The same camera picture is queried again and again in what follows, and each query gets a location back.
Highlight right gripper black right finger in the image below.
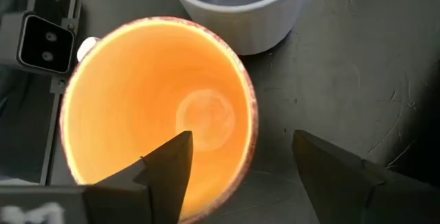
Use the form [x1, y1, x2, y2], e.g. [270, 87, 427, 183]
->
[292, 129, 440, 224]

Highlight grey mug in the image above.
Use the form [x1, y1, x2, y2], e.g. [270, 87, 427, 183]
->
[154, 0, 313, 56]

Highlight yellow mug with white handle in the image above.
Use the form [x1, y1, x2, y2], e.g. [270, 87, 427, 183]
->
[59, 16, 259, 224]

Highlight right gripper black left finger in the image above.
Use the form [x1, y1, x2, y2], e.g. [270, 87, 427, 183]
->
[85, 131, 194, 224]

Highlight grey table-level camera box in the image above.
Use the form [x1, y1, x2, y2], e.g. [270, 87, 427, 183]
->
[0, 10, 76, 76]

